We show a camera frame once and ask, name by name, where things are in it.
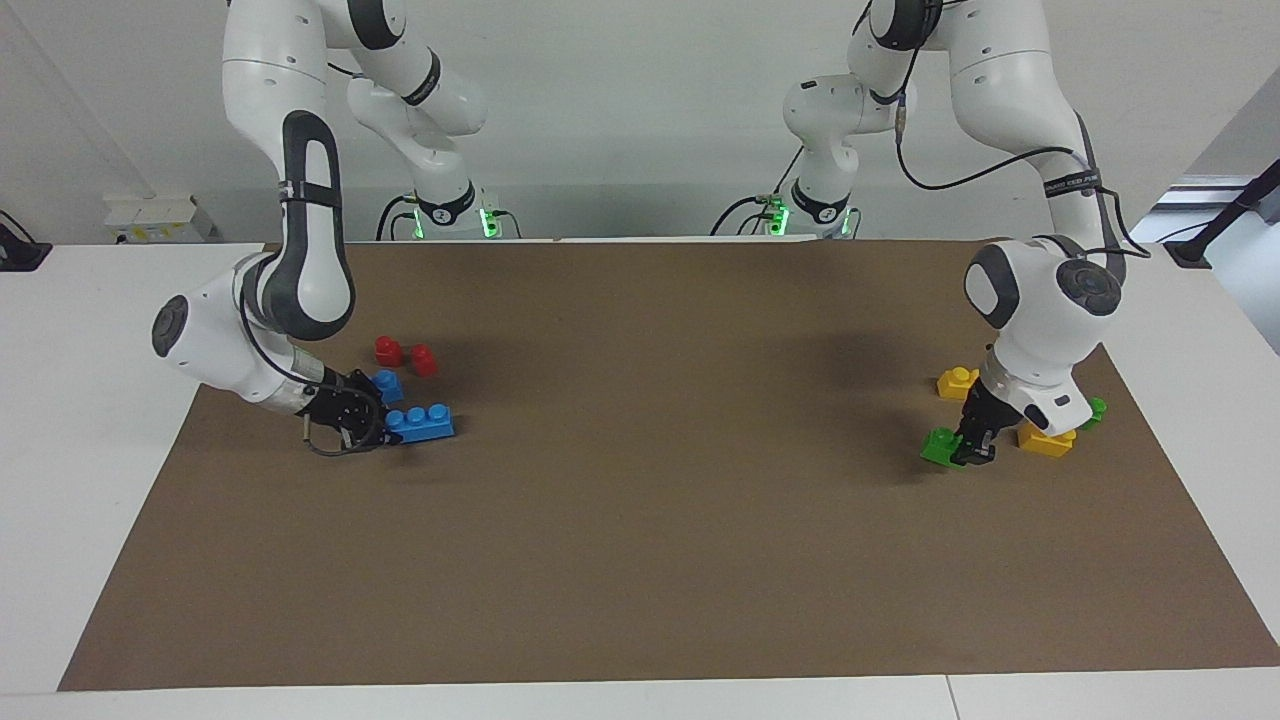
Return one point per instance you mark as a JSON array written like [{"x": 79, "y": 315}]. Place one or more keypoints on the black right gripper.
[{"x": 340, "y": 410}]

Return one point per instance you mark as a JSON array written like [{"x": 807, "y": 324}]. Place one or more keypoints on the white power strip box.
[{"x": 155, "y": 220}]

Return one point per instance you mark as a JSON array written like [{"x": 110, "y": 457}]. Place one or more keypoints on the yellow two-stud toy block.
[
  {"x": 1045, "y": 443},
  {"x": 955, "y": 383}
]

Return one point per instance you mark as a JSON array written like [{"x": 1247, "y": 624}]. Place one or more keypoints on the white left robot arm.
[{"x": 1040, "y": 300}]

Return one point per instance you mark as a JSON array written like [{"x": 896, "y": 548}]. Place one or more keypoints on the small red toy block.
[
  {"x": 388, "y": 352},
  {"x": 425, "y": 361}
]

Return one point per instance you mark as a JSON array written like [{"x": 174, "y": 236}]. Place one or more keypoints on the black table clamp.
[{"x": 20, "y": 252}]

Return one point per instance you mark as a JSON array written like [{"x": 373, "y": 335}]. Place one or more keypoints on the blue three-stud toy block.
[
  {"x": 425, "y": 425},
  {"x": 390, "y": 383}
]

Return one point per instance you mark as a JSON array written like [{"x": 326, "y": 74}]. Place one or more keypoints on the brown table mat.
[{"x": 640, "y": 560}]

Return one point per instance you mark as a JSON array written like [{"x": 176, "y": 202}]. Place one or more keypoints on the green two-stud toy block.
[
  {"x": 1096, "y": 410},
  {"x": 938, "y": 447}
]

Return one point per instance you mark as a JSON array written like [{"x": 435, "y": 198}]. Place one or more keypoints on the black angled stand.
[{"x": 1215, "y": 222}]

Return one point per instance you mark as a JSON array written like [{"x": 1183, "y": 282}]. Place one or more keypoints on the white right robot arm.
[{"x": 310, "y": 200}]

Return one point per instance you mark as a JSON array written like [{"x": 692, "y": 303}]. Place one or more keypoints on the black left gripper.
[{"x": 982, "y": 415}]

